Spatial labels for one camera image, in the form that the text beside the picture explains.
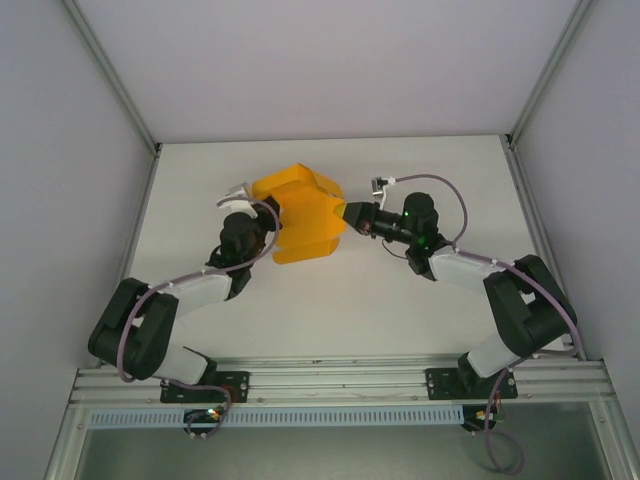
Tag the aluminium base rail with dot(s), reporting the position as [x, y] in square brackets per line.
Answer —
[325, 380]

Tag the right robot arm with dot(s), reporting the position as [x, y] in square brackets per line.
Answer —
[460, 271]

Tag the aluminium frame post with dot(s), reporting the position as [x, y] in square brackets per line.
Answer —
[545, 75]
[110, 80]

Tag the grey metal panel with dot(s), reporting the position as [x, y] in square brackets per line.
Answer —
[325, 452]

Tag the yellow corrugated cardboard box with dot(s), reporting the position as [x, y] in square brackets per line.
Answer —
[305, 220]

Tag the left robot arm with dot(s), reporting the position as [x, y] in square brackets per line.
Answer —
[200, 294]

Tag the small circuit board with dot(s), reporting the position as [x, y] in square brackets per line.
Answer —
[205, 417]
[482, 417]

